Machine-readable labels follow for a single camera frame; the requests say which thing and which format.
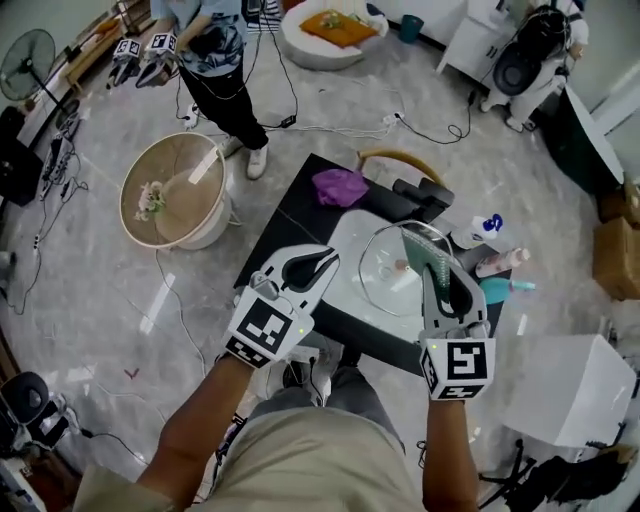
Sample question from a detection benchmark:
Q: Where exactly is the white round sofa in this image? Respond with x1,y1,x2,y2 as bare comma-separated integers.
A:
279,0,389,71

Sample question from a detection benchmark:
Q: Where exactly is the black office chair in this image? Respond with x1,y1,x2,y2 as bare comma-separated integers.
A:
477,422,640,512

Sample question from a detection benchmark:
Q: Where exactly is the large cardboard box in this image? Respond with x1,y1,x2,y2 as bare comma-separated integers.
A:
592,217,640,301

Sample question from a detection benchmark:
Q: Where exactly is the black sink cabinet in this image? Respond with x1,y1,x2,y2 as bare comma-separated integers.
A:
233,152,514,379

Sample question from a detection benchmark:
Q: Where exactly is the teal waste bin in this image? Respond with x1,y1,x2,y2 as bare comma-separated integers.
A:
399,13,425,45

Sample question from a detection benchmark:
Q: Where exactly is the person's beige shirt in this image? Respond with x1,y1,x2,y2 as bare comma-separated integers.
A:
74,407,426,512

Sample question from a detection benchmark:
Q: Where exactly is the purple cloth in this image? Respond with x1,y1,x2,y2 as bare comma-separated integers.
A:
312,168,371,209

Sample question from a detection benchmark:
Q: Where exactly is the person's left forearm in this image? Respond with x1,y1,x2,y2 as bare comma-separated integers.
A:
137,352,261,501

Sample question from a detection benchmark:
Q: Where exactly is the green scrubbing pad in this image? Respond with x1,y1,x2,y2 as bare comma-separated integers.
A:
400,227,464,301

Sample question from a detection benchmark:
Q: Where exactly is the wooden chair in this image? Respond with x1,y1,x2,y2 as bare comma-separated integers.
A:
355,148,446,189

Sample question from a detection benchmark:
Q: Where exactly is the small cardboard box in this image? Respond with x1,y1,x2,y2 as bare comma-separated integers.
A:
599,182,640,226

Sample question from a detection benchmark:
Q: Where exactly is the white sink basin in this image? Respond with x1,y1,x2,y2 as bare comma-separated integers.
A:
319,209,451,346

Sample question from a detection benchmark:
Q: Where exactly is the white cube cabinet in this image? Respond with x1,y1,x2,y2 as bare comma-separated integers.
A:
499,333,639,449

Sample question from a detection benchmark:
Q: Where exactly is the black white striped rug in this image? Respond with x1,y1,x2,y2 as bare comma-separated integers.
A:
242,0,281,34

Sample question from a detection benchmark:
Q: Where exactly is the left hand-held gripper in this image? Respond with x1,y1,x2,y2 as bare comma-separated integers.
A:
223,244,341,370

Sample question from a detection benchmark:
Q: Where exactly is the clear glass pan lid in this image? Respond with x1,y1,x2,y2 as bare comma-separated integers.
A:
358,219,464,317

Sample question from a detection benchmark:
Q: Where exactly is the wooden bench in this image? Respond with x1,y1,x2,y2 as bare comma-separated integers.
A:
62,19,124,94

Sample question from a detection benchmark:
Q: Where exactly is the black faucet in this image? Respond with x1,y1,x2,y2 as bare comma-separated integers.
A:
392,177,456,226

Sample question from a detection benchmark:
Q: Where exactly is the black floor cable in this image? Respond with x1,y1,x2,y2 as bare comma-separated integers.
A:
399,89,474,145

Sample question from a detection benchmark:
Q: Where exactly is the pale flower bouquet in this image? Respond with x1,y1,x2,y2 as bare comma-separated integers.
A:
133,180,167,222

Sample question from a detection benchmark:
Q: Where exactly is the round glass side table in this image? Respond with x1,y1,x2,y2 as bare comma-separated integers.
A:
119,132,234,251

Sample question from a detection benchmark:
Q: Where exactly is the orange cushion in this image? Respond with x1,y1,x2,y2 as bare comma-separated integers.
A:
299,10,380,50

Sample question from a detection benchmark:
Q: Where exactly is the black round backpack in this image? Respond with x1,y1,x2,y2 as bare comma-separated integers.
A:
0,372,71,444

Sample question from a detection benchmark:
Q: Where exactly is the white pump bottle blue cap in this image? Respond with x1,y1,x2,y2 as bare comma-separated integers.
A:
452,213,504,251

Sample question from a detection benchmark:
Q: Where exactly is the person's right forearm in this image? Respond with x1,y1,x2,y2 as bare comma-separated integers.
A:
423,397,484,512

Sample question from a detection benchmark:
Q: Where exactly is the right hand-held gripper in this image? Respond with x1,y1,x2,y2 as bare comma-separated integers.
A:
418,267,497,401

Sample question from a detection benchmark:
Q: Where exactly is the black standing fan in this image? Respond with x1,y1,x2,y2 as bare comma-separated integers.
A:
0,28,81,126

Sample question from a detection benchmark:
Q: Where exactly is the dark round table white top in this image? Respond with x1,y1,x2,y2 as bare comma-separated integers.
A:
542,84,626,196

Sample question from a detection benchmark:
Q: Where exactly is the pink bottle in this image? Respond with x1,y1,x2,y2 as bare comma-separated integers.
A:
474,247,531,280

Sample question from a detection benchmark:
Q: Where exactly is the black speaker box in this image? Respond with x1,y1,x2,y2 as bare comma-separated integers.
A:
0,105,44,207

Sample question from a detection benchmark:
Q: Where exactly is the black shelf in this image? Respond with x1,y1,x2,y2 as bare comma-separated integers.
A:
117,0,154,31

